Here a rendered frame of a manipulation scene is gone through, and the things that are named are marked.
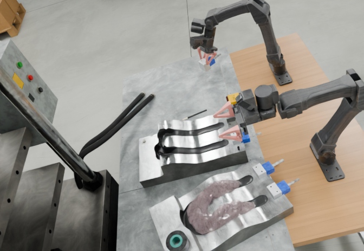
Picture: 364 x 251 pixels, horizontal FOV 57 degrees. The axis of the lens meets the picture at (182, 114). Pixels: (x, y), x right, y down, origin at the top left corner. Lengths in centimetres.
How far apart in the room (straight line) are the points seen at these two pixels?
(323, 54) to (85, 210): 239
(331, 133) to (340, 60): 187
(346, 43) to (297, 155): 195
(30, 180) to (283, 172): 110
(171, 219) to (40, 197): 56
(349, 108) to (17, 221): 134
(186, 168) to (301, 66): 86
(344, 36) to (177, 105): 199
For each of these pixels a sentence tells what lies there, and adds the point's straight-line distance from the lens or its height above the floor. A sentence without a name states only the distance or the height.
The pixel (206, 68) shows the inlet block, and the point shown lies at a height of 93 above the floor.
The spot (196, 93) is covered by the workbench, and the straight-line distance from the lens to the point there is 192.
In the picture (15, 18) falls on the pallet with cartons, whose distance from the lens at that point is 608.
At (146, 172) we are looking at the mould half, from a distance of 160.
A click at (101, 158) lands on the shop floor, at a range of 301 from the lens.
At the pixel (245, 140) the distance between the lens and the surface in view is 151.
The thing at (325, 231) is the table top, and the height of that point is 80.
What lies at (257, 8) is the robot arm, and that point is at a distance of 164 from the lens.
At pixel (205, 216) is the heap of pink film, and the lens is 134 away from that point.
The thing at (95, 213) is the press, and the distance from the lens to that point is 171.
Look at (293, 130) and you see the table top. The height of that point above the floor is 80.
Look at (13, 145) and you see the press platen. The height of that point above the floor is 129.
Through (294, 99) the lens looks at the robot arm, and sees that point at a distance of 118.
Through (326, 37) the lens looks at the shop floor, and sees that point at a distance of 346.
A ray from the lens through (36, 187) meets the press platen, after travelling 162.
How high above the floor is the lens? 209
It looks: 44 degrees down
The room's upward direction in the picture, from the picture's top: 23 degrees counter-clockwise
